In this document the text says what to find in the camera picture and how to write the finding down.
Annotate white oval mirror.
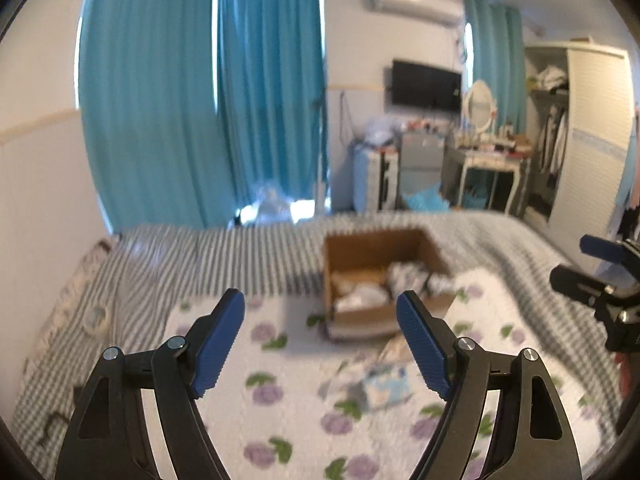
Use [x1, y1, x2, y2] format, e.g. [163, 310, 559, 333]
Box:
[462, 79, 499, 137]

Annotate brown cardboard box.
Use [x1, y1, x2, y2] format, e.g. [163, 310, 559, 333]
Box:
[322, 229, 457, 343]

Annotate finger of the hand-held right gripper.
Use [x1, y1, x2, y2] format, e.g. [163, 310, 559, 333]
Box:
[579, 234, 640, 267]
[549, 265, 640, 307]

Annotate light blue storage cabinet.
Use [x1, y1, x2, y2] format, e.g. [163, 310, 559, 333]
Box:
[352, 147, 402, 212]

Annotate short teal curtain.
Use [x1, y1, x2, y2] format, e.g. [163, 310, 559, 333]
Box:
[462, 0, 527, 137]

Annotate tape roll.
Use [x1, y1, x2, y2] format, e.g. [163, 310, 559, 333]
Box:
[82, 305, 112, 334]

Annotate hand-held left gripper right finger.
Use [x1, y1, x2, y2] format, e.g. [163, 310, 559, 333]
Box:
[396, 290, 583, 480]

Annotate light blue cloth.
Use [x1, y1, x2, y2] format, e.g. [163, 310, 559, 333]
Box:
[362, 365, 414, 412]

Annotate white plastic bag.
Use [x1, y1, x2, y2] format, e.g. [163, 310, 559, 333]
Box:
[361, 114, 402, 150]

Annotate white dressing table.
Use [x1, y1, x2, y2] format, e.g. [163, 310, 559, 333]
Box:
[442, 132, 532, 217]

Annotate white floral blanket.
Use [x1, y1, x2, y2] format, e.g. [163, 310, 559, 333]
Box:
[164, 267, 604, 480]

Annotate grey patterned cloth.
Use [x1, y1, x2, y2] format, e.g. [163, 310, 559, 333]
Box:
[387, 261, 453, 297]

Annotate blue plastic bag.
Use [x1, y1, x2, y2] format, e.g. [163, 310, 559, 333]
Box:
[403, 184, 452, 212]

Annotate patterned pillow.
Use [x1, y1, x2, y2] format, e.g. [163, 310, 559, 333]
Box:
[24, 240, 121, 378]

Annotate white wardrobe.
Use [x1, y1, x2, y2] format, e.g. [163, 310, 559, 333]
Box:
[522, 42, 637, 242]

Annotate hanging clothes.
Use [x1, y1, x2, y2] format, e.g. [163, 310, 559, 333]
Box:
[536, 102, 569, 177]

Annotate cosmetics on dressing table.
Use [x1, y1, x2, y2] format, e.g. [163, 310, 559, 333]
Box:
[456, 126, 532, 155]

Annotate black wall television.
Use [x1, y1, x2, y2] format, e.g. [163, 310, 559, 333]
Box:
[391, 59, 463, 111]

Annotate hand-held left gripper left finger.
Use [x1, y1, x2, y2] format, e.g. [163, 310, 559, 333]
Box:
[55, 288, 246, 480]

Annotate narrow teal curtain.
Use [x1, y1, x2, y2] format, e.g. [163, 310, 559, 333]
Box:
[216, 0, 329, 213]

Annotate pale patterned cloth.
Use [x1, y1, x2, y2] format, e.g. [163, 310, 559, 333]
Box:
[320, 335, 416, 406]

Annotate folded clothes pile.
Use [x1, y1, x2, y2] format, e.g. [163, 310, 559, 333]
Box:
[529, 65, 570, 93]

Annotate grey cabinet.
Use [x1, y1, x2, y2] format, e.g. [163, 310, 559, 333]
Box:
[399, 130, 447, 197]

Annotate clear plastic bag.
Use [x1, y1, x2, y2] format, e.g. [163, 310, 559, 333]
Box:
[249, 182, 297, 224]

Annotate grey striped bed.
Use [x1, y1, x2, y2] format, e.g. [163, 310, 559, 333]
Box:
[12, 209, 628, 463]

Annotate white cloth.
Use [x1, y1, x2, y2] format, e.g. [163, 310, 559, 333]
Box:
[333, 270, 392, 312]

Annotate wide teal curtain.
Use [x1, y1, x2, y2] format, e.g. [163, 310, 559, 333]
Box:
[77, 0, 233, 235]

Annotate white air conditioner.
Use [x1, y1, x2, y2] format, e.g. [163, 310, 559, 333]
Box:
[362, 0, 466, 29]

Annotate dark standing pole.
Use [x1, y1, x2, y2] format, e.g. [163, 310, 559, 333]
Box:
[312, 85, 328, 213]

